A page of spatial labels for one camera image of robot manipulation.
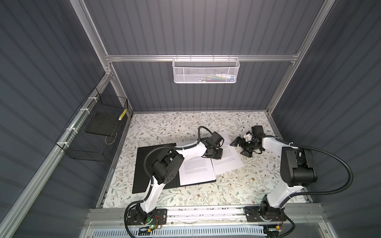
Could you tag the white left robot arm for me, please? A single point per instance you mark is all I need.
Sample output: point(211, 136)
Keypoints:
point(161, 165)

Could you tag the printed paper sheet back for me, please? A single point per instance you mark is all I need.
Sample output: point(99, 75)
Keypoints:
point(194, 169)

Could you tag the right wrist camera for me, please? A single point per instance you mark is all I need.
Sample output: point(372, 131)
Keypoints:
point(256, 132)

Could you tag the floral patterned table mat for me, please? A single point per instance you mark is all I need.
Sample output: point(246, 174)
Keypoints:
point(247, 185)

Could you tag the white ventilated front rail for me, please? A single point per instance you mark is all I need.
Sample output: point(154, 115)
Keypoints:
point(205, 231)

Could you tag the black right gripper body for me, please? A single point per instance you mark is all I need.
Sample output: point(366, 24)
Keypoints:
point(248, 147)

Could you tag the printed paper sheet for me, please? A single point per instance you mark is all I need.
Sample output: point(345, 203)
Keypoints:
point(230, 160)
point(194, 169)

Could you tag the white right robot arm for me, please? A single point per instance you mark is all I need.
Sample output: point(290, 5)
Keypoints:
point(296, 171)

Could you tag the white wire mesh basket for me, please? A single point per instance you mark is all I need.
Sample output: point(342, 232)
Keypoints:
point(186, 70)

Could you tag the pens in white basket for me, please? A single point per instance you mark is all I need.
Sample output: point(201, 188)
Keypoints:
point(229, 78)

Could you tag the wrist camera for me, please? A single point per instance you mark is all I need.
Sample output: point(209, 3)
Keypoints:
point(256, 132)
point(217, 139)

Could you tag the black wire basket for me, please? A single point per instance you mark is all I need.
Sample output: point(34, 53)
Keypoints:
point(96, 130)

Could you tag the red folder black inside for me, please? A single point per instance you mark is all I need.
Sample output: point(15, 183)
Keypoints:
point(141, 179)

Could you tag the yellow green marker pen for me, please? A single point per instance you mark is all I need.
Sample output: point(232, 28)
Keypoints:
point(123, 114)

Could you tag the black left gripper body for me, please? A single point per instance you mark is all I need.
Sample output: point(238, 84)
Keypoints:
point(212, 154)

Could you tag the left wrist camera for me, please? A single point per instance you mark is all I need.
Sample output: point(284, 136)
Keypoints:
point(217, 139)

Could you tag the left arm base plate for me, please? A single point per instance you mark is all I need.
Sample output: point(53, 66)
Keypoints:
point(139, 217)

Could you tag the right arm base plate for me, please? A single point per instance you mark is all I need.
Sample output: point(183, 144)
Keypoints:
point(253, 214)

